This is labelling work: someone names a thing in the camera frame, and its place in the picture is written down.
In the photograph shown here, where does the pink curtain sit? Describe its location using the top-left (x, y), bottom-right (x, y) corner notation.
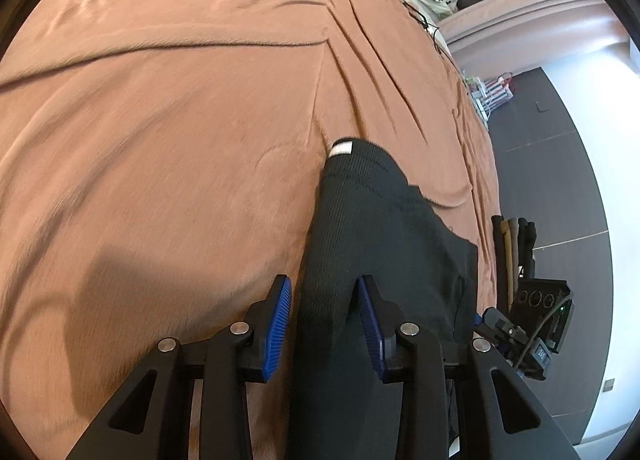
top-left (442, 0), bottom-right (633, 76)

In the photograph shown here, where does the striped shopping bag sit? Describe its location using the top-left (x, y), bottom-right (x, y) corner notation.
top-left (467, 72), bottom-right (517, 119)

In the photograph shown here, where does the brown fleece blanket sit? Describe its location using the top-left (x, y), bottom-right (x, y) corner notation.
top-left (0, 0), bottom-right (501, 460)

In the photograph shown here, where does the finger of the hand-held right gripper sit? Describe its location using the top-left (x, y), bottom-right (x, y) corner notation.
top-left (473, 307), bottom-right (527, 362)

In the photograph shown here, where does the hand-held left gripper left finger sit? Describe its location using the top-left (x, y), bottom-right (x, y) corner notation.
top-left (65, 275), bottom-right (293, 460)

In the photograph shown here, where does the brown roll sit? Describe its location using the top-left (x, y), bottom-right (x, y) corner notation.
top-left (500, 219), bottom-right (520, 311)

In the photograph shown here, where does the black cord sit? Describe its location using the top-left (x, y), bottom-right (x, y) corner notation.
top-left (402, 0), bottom-right (446, 54)

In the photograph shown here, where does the black knit garment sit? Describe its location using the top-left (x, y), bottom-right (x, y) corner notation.
top-left (287, 137), bottom-right (481, 460)

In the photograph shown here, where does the black roll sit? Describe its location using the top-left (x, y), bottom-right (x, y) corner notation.
top-left (517, 217), bottom-right (539, 281)

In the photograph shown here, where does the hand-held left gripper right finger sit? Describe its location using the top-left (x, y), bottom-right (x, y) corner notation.
top-left (355, 275), bottom-right (581, 460)

